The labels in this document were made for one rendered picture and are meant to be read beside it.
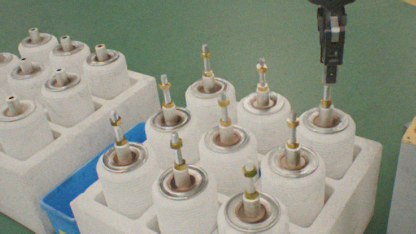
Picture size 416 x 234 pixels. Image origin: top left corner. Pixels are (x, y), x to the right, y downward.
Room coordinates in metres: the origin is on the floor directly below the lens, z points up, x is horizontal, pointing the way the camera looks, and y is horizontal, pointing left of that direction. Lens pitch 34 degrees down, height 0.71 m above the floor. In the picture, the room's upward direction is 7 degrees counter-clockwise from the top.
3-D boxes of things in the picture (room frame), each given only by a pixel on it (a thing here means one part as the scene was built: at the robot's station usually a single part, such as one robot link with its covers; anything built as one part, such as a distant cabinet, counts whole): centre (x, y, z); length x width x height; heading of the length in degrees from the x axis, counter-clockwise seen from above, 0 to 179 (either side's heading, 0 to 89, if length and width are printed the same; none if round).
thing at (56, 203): (0.75, 0.20, 0.06); 0.30 x 0.11 x 0.12; 141
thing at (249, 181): (0.44, -0.05, 0.30); 0.01 x 0.01 x 0.08; 8
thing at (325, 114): (0.63, -0.20, 0.26); 0.02 x 0.02 x 0.03
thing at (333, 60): (0.58, -0.19, 0.37); 0.03 x 0.01 x 0.05; 168
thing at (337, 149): (0.63, -0.20, 0.16); 0.10 x 0.10 x 0.18
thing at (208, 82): (0.78, -0.02, 0.26); 0.02 x 0.02 x 0.03
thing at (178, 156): (0.52, 0.04, 0.30); 0.01 x 0.01 x 0.08; 0
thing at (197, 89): (0.78, -0.02, 0.25); 0.08 x 0.08 x 0.01
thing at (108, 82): (0.97, 0.21, 0.16); 0.10 x 0.10 x 0.18
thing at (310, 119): (0.63, -0.20, 0.25); 0.08 x 0.08 x 0.01
